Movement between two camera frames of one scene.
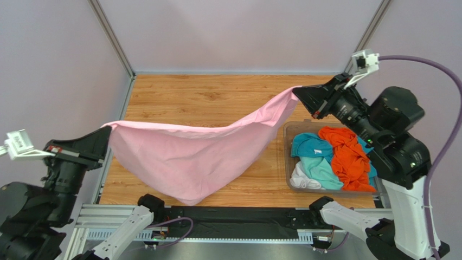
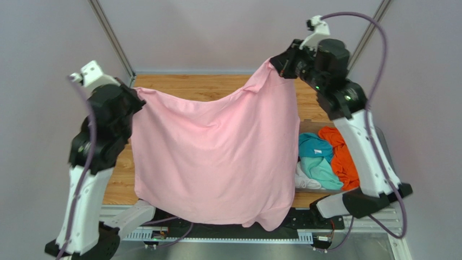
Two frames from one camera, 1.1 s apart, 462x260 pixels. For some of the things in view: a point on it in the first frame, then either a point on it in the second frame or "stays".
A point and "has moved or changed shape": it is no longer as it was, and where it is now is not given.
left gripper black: x=89 y=149 → x=138 y=101
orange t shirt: x=349 y=160 stays
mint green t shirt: x=321 y=170 stays
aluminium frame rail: x=78 y=248 stays
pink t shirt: x=194 y=163 has moved or changed shape
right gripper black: x=327 y=98 → x=285 y=63
